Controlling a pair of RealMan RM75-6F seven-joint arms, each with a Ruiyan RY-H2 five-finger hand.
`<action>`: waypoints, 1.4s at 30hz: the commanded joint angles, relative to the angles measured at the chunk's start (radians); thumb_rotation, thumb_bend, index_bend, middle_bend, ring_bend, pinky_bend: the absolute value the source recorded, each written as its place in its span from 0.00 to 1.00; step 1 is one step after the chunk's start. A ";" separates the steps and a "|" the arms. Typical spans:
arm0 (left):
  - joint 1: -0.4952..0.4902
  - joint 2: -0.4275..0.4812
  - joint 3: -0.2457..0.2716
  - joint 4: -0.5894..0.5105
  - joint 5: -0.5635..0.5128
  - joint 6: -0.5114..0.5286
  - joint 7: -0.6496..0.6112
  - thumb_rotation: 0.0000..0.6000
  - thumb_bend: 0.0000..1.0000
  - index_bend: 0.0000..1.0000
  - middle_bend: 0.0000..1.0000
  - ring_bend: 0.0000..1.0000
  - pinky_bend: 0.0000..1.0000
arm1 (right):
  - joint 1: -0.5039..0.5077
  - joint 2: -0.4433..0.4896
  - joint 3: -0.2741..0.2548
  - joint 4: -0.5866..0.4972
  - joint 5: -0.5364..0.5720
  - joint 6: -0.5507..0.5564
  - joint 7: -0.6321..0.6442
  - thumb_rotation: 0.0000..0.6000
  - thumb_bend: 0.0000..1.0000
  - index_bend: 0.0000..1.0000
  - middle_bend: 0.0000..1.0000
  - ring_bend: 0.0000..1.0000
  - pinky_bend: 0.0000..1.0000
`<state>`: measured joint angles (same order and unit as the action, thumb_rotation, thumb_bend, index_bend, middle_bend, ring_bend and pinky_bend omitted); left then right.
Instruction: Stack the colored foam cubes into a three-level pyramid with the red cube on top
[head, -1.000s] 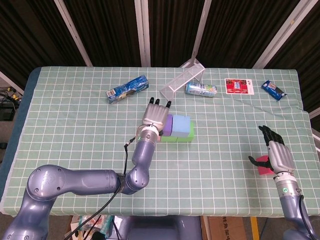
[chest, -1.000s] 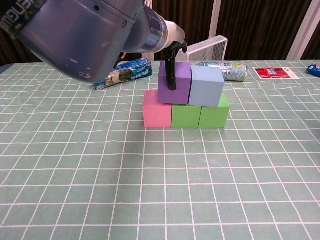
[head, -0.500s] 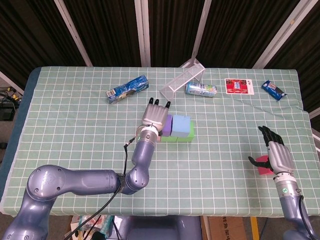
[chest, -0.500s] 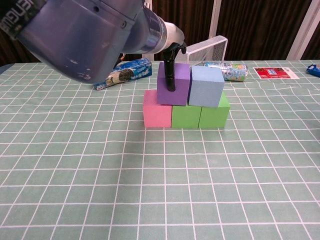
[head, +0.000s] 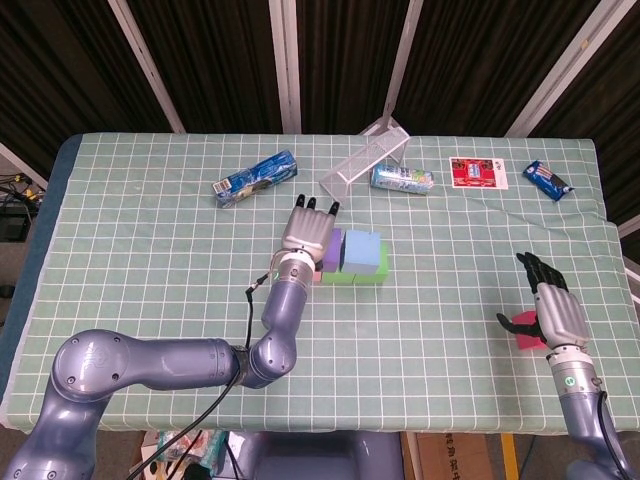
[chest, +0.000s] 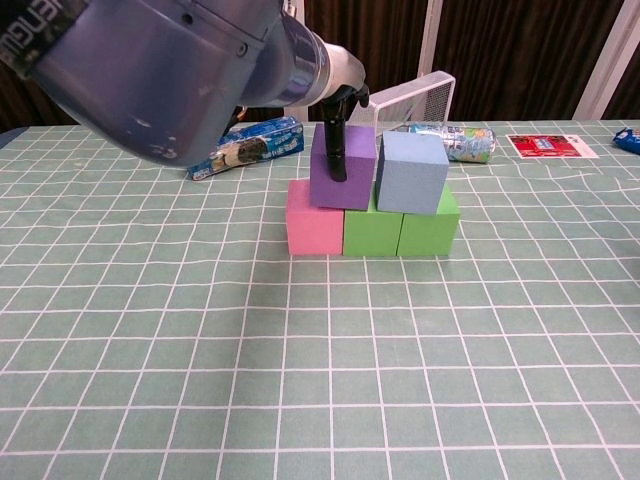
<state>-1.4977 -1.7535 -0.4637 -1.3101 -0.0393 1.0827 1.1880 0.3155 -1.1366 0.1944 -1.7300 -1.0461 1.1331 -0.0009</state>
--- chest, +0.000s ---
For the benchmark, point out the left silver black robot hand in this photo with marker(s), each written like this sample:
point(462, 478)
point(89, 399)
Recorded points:
point(345, 75)

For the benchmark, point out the purple foam cube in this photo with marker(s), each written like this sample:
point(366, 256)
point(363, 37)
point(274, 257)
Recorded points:
point(357, 185)

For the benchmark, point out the light blue foam cube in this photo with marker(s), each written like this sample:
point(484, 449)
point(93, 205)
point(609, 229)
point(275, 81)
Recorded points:
point(407, 180)

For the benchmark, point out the pink foam cube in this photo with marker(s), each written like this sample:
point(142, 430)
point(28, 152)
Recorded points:
point(315, 230)

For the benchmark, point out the green foam cube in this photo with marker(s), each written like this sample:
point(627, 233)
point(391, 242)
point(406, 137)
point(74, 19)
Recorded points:
point(430, 232)
point(372, 232)

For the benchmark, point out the left blue grey robot arm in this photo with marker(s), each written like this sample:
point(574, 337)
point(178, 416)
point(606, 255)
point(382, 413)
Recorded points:
point(175, 65)

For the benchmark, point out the long blue cookie package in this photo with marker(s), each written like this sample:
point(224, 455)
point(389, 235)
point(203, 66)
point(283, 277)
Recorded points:
point(265, 145)

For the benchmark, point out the dark brown curtain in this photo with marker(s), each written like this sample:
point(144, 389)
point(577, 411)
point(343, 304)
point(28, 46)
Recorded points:
point(500, 60)

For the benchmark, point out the red white printed card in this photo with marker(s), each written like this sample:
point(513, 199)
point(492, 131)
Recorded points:
point(545, 146)

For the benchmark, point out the small dark blue cookie packet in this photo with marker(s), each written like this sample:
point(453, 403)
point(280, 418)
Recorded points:
point(630, 140)

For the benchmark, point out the green checked tablecloth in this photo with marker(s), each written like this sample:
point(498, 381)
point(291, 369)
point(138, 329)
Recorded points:
point(320, 375)

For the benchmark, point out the dark blue table pad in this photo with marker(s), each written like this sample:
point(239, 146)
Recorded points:
point(9, 135)

